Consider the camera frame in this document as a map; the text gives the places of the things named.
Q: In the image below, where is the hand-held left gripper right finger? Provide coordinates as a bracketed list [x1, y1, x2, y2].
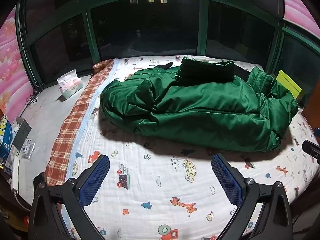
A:
[211, 154, 294, 240]

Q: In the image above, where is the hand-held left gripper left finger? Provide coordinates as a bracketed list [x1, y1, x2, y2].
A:
[29, 154, 111, 240]

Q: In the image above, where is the green padded coat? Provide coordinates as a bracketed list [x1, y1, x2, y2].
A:
[99, 56, 299, 153]

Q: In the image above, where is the wooden cabinet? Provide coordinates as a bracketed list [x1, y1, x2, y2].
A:
[301, 87, 320, 128]

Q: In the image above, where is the yellow-green box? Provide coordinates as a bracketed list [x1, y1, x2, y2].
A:
[276, 70, 303, 100]

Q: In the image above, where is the orange plaid sheet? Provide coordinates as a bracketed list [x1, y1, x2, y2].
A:
[46, 59, 115, 187]

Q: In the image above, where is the cartoon printed bed sheet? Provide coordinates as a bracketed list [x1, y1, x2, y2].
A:
[60, 55, 319, 240]

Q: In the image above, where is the clear plastic bag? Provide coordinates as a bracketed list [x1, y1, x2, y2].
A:
[21, 137, 37, 159]

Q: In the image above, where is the white charger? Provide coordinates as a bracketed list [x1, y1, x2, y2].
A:
[10, 156, 21, 193]

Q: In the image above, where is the white box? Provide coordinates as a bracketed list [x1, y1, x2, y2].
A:
[4, 146, 20, 173]

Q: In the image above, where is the grey box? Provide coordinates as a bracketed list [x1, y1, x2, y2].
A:
[12, 117, 32, 149]

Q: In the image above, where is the tissue pack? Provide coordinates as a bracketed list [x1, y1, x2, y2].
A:
[57, 69, 84, 102]

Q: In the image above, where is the pink curtain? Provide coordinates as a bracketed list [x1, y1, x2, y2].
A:
[281, 0, 320, 28]
[0, 12, 35, 115]

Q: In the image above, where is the black cloth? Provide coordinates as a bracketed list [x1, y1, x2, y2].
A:
[150, 61, 174, 71]

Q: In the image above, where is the black cable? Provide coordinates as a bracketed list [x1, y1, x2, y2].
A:
[25, 82, 44, 105]

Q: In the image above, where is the green window frame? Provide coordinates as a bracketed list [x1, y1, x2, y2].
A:
[16, 0, 320, 85]

